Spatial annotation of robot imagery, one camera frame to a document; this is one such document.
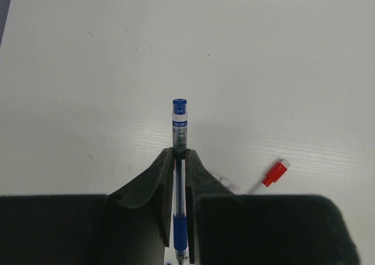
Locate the blue gel pen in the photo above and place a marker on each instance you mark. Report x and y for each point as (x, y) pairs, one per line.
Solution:
(179, 143)

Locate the red cap marker top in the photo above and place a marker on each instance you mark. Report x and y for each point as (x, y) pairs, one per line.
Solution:
(270, 177)

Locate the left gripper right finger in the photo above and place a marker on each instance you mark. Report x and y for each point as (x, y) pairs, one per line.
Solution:
(225, 228)

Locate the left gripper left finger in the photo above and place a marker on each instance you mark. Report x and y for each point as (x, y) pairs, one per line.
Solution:
(129, 226)

